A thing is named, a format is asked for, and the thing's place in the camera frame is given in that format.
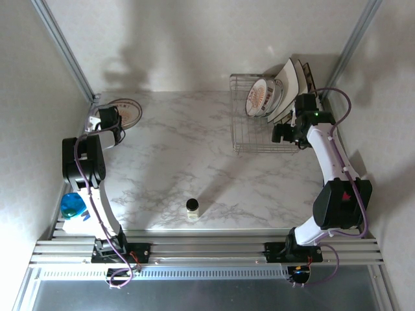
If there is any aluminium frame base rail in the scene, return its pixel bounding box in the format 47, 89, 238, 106
29, 228, 387, 268

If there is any slotted metal strip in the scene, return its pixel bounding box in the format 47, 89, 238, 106
38, 262, 290, 281

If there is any brushed metal panel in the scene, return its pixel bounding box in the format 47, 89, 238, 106
12, 265, 401, 311

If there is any small jar black lid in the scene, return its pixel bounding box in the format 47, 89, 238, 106
185, 198, 201, 222

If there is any right aluminium side rail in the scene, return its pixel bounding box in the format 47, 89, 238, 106
319, 95, 374, 241

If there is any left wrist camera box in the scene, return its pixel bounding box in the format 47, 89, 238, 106
84, 111, 104, 133

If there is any metal wire dish rack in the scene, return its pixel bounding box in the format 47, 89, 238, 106
229, 73, 309, 154

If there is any left aluminium frame post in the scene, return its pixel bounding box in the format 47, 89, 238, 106
30, 0, 101, 104

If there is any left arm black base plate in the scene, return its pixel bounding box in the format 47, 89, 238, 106
90, 242, 152, 264

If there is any square floral plate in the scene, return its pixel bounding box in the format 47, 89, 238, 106
303, 62, 318, 97

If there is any blue cup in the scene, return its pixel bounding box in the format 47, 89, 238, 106
60, 192, 95, 235

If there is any left aluminium side rail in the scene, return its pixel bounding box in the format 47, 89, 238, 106
48, 97, 100, 241

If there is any right aluminium frame post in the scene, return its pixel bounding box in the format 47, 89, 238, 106
319, 0, 384, 101

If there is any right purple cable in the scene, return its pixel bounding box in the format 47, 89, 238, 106
291, 87, 370, 288

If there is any aluminium side rail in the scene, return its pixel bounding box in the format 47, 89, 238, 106
319, 95, 374, 241
48, 97, 100, 241

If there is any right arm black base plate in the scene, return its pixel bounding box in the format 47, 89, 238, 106
264, 241, 324, 263

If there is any round plate orange sunburst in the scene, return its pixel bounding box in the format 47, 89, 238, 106
106, 97, 143, 128
244, 77, 270, 118

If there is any right small circuit board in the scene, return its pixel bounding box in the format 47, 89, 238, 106
287, 264, 313, 284

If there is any aluminium frame post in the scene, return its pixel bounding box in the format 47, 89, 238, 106
30, 0, 101, 104
319, 0, 384, 101

